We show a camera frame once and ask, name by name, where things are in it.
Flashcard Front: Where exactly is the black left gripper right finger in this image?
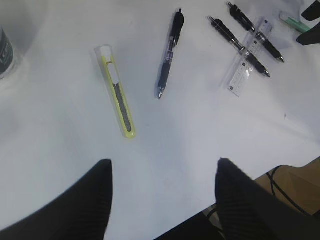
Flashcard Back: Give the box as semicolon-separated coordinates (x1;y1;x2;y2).
215;158;320;240

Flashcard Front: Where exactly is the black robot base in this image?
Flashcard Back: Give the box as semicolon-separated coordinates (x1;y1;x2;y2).
156;204;225;240

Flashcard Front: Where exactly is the clear water bottle green label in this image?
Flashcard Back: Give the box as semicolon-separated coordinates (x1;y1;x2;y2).
0;25;18;80

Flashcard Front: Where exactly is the black cable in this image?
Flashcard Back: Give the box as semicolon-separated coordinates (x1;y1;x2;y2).
266;166;320;217

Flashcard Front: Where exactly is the black gel pen middle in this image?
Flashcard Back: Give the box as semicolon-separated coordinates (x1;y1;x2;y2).
208;16;271;78

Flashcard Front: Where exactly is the black gel pen left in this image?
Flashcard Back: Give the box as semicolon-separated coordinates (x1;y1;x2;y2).
156;8;185;99

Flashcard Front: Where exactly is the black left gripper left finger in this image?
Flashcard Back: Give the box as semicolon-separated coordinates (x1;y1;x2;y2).
0;159;113;240

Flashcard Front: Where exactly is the black gel pen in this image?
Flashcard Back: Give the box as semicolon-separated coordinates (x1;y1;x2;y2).
208;16;271;78
156;8;185;99
227;2;285;63

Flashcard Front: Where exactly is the mint green pen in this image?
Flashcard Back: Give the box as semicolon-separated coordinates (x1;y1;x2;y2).
279;11;311;34

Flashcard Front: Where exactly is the clear plastic ruler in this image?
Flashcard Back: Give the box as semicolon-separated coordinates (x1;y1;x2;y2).
224;31;270;97

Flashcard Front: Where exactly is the yellow-green utility knife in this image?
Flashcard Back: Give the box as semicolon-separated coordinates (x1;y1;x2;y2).
94;44;136;139

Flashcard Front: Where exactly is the black gel pen right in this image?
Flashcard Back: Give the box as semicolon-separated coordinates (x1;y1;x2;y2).
227;2;285;63

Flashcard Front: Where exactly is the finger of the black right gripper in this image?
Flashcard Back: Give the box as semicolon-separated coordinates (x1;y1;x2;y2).
301;0;320;22
296;23;320;46

